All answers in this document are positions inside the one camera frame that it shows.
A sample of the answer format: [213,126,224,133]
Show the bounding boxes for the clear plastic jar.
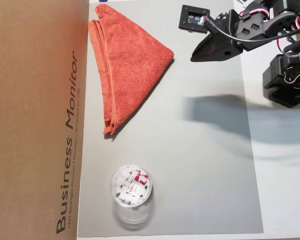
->
[109,163,155,231]

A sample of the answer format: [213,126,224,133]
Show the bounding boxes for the white eraser cubes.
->
[112,167,151,206]

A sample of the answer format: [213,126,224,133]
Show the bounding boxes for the red labelled eraser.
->
[126,169,150,197]

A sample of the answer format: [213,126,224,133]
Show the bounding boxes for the orange terry towel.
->
[87,3,175,139]

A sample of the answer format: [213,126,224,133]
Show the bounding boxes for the thin black camera cable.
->
[203,16,300,43]

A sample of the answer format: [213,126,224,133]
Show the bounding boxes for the black square wrist camera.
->
[178,4,211,34]

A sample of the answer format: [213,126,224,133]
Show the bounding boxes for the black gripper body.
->
[209,9,241,45]

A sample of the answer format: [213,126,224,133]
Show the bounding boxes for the brown cardboard monitor box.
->
[0,0,90,240]

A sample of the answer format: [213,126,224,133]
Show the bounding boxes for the grey table mat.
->
[76,0,265,238]

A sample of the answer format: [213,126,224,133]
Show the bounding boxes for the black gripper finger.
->
[189,31,243,63]

